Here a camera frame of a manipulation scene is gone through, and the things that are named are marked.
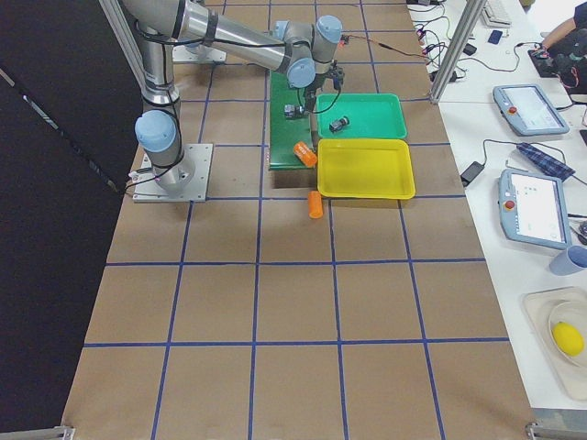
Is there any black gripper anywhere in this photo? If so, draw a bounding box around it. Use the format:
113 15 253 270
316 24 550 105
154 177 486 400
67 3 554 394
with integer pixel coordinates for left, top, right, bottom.
300 63 345 114

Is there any orange cylinder with 4680 print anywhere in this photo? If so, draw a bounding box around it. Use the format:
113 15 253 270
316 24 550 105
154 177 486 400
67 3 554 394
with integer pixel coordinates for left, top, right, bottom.
293 141 317 168

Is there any plain orange cylinder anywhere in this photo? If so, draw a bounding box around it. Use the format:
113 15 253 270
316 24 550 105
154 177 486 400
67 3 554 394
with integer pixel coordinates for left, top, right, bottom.
307 191 324 219

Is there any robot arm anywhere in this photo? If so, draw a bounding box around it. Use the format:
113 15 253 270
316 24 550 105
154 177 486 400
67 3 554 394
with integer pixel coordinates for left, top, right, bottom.
101 1 344 201

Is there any green conveyor belt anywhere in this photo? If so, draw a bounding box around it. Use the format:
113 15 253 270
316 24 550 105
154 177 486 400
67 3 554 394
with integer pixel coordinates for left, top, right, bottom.
269 71 313 171

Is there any green plastic tray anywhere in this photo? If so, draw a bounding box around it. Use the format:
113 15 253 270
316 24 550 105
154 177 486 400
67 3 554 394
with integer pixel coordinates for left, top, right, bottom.
316 93 407 139

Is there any yellow plastic tray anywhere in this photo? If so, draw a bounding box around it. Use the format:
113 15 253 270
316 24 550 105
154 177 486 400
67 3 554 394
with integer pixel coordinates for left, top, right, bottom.
317 138 415 200

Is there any black power adapter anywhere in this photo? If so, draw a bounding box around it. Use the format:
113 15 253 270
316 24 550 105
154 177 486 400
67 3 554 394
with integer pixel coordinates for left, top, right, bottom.
460 161 485 188

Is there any teach pendant far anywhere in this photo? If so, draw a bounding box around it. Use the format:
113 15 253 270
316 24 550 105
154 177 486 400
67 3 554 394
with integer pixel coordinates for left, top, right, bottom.
493 83 570 137

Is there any teach pendant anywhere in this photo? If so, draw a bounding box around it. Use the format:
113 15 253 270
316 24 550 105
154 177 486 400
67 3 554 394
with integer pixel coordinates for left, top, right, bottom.
493 83 570 137
498 169 571 250

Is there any teach pendant near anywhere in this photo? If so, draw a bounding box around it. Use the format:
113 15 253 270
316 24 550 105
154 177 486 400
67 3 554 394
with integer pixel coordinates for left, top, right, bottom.
498 169 571 250

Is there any blue plaid cloth mask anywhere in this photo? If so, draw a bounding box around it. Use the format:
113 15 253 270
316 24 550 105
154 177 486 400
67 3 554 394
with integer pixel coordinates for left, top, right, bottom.
516 142 575 182

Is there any blue grey cup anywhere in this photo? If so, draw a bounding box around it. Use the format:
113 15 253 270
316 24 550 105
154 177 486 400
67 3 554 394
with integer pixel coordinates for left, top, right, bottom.
549 246 587 276

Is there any white bowl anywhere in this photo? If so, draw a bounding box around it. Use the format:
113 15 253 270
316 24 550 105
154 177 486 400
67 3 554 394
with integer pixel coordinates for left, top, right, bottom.
548 300 586 368

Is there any yellow lemon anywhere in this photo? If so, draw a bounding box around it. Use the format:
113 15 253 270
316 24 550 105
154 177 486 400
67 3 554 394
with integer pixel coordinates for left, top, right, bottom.
551 322 584 357

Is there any beige tray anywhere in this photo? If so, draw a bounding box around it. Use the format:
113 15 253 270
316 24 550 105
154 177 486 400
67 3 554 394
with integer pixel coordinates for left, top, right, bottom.
523 287 586 402

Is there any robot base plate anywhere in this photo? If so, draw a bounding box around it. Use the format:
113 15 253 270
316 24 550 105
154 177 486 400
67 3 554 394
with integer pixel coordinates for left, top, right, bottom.
172 44 227 64
127 143 214 203

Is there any aluminium profile post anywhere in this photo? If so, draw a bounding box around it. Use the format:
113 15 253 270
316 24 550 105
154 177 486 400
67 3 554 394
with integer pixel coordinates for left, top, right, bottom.
429 0 485 104

